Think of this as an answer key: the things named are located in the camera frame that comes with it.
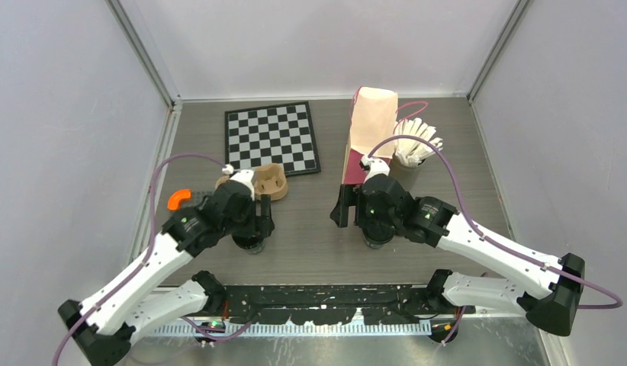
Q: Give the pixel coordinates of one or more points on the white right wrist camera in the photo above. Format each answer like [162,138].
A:
[373,166]

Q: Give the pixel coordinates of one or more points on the pink paper bag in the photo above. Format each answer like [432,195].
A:
[375,115]

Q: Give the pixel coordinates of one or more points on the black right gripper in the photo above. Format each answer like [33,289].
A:
[350,194]

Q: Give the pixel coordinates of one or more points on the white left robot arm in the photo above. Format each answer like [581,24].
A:
[107,324]

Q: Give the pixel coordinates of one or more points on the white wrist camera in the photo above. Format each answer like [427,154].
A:
[373,166]
[246,177]

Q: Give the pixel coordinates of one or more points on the orange curved block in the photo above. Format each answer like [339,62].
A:
[178,198]

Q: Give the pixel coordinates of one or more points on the cup of white paper straws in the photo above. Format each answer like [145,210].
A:
[409,154]

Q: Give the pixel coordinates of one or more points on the grey building baseplate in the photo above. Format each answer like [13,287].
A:
[199,196]

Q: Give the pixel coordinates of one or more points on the brown cardboard cup carrier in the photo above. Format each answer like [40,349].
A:
[270,179]

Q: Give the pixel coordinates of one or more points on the black coffee cup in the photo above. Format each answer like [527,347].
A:
[377,240]
[251,246]

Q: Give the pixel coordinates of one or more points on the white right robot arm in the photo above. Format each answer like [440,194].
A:
[541,287]

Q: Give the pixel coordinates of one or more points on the black white chessboard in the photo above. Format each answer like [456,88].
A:
[282,134]

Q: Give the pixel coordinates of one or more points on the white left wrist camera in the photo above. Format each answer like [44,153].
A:
[246,177]

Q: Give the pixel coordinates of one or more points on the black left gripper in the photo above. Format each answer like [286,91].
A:
[263,223]

